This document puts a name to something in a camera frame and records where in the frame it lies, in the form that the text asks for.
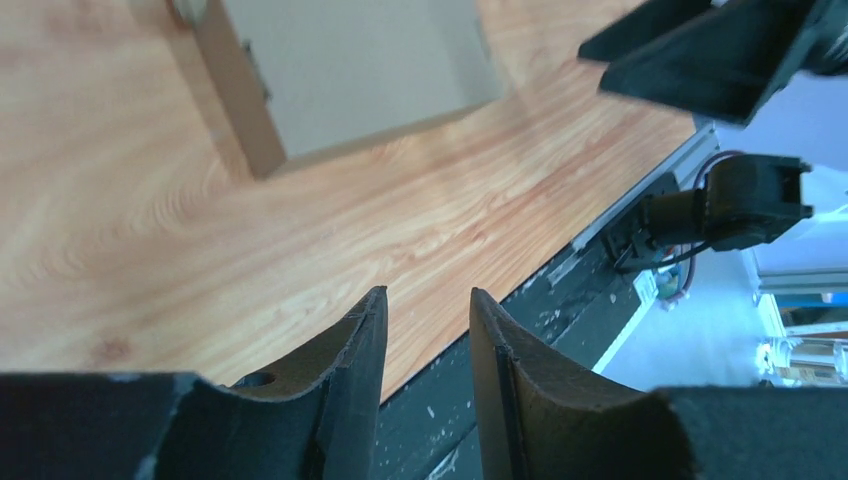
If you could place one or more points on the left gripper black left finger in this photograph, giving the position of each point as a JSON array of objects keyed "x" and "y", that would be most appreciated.
[{"x": 310, "y": 415}]

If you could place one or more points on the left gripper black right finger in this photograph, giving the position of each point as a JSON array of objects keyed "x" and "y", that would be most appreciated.
[{"x": 590, "y": 427}]

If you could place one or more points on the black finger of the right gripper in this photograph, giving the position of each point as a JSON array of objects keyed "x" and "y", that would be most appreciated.
[
  {"x": 724, "y": 64},
  {"x": 649, "y": 21}
]

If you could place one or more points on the brown cardboard paper box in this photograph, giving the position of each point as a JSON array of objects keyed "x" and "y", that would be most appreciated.
[{"x": 306, "y": 81}]

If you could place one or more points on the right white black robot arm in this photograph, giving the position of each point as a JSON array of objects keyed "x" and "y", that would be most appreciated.
[{"x": 742, "y": 201}]

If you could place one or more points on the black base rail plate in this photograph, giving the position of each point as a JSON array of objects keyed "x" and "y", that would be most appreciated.
[{"x": 459, "y": 418}]

